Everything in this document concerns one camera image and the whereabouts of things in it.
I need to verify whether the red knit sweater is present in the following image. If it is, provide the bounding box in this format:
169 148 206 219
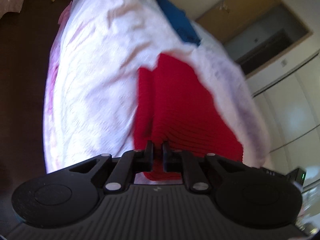
132 52 245 182

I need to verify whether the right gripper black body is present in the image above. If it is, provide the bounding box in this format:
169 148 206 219
261 167 306 186

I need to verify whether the folded blue garment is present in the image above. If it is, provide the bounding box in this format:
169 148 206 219
156 0 201 46

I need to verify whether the white bed duvet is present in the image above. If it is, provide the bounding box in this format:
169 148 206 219
43 0 270 173

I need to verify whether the wooden door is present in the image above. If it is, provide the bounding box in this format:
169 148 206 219
195 0 315 78

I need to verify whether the wall switch by door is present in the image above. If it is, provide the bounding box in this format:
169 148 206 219
281 60 287 67

